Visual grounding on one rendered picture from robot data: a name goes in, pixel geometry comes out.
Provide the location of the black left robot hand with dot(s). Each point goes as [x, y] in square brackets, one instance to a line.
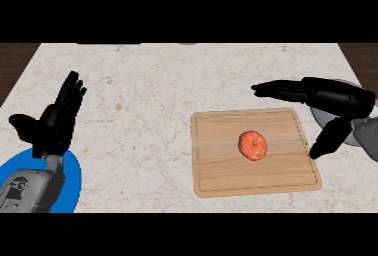
[55, 124]

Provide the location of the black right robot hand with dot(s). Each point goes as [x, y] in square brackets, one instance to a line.
[334, 96]

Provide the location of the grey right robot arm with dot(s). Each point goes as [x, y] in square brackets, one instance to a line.
[368, 131]

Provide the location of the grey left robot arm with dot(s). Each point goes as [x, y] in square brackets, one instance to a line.
[30, 188]

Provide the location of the wooden cutting board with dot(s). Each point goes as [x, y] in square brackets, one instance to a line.
[253, 151]

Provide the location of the blue round plate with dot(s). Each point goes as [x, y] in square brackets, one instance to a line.
[67, 186]

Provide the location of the small grey round object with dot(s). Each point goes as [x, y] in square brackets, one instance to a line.
[188, 43]

